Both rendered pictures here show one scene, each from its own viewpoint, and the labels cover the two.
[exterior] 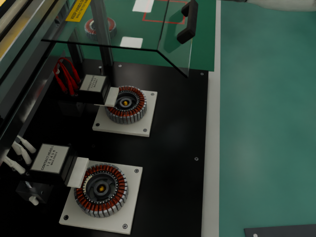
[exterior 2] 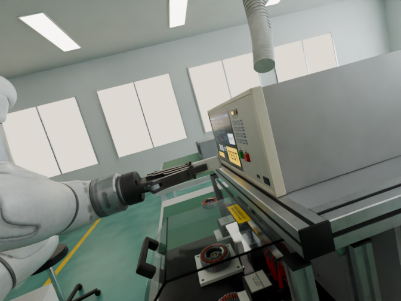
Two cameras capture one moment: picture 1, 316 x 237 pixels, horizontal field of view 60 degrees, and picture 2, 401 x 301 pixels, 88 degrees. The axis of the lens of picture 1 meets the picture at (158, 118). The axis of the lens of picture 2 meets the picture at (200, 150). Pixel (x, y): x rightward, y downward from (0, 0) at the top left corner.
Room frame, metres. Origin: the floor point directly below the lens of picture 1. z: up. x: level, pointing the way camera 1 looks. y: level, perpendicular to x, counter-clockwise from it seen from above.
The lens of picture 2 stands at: (0.92, 0.00, 1.29)
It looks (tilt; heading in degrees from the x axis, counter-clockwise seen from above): 8 degrees down; 166
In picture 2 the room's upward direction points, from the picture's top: 16 degrees counter-clockwise
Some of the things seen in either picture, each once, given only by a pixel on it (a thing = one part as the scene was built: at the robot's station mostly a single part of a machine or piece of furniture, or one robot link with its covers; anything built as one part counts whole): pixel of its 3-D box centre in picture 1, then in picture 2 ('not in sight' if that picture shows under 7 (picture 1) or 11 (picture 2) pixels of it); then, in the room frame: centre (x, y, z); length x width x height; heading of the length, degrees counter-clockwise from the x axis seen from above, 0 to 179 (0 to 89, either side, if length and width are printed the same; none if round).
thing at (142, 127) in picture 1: (126, 110); not in sight; (0.47, 0.09, 0.78); 0.15 x 0.15 x 0.01; 82
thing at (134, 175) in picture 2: not in sight; (143, 184); (0.42, -0.03, 1.18); 0.09 x 0.08 x 0.07; 82
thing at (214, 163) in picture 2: not in sight; (206, 165); (0.45, 0.13, 1.18); 0.07 x 0.01 x 0.03; 82
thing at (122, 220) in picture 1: (103, 193); (216, 263); (0.23, 0.12, 0.78); 0.15 x 0.15 x 0.01; 82
